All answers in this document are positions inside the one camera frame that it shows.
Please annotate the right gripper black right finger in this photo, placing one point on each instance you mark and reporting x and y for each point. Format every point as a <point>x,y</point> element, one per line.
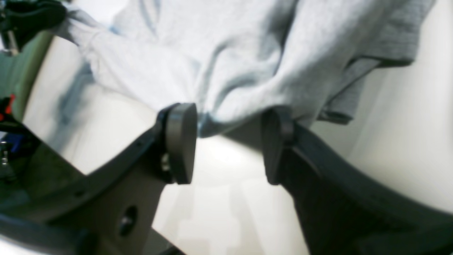
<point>342,211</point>

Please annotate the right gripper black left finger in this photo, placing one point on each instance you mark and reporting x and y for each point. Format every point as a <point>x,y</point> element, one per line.
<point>111,210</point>

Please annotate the grey t-shirt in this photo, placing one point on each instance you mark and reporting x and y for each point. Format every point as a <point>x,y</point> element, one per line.
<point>236,58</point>

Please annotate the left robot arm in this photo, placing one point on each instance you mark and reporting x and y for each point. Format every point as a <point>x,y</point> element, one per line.
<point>22,20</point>

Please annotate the black blue items pile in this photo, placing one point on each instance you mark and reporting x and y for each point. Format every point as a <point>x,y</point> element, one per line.
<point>18,144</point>

